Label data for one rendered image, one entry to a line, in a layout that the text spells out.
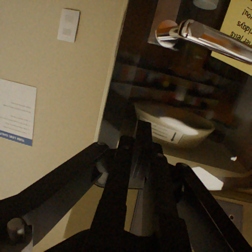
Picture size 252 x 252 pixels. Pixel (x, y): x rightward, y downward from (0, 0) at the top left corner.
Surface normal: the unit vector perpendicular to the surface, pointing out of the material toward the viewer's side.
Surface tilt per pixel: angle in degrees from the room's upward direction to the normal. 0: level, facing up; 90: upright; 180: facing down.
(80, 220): 135
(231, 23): 90
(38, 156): 90
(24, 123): 90
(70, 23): 90
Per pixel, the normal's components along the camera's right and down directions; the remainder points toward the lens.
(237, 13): 0.25, 0.37
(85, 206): 0.11, -0.43
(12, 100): -0.09, 0.31
